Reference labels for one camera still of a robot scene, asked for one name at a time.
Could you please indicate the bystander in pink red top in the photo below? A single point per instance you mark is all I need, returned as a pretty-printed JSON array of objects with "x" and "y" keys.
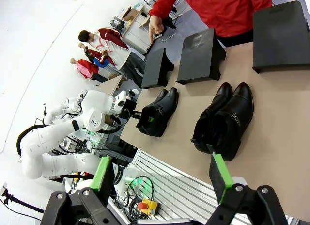
[{"x": 86, "y": 68}]

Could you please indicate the person's right hand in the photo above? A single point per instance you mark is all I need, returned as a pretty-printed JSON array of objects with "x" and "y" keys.
[{"x": 155, "y": 25}]

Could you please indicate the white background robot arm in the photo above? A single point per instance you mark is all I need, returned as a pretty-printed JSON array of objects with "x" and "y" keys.
[{"x": 60, "y": 111}]

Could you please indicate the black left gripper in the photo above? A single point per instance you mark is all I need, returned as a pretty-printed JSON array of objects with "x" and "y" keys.
[{"x": 132, "y": 109}]

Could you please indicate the white cabinet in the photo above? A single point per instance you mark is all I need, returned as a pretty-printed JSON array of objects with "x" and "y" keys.
[{"x": 138, "y": 36}]

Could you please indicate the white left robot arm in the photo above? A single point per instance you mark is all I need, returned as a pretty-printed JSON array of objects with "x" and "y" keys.
[{"x": 48, "y": 137}]

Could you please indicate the bystander in white red jacket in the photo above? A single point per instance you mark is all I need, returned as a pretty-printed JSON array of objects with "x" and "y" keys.
[{"x": 109, "y": 46}]

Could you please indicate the red cloth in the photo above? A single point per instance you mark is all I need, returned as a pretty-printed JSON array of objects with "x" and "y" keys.
[{"x": 227, "y": 11}]

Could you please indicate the person's right arm red sleeve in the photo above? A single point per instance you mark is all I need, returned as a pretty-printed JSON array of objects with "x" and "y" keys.
[{"x": 164, "y": 4}]

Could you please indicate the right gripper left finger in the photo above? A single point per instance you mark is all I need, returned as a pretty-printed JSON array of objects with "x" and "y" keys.
[{"x": 103, "y": 176}]

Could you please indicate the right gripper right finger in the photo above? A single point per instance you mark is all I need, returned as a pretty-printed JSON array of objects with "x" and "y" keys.
[{"x": 221, "y": 181}]

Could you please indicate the black camera tripod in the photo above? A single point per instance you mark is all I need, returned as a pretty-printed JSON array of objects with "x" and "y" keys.
[{"x": 12, "y": 199}]

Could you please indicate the yellow emergency stop box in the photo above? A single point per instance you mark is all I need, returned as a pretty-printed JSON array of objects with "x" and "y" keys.
[{"x": 150, "y": 206}]

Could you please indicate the brown background table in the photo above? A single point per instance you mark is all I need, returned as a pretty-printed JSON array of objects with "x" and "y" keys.
[{"x": 111, "y": 85}]

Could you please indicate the cardboard box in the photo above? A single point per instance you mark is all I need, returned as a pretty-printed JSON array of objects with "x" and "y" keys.
[{"x": 130, "y": 14}]

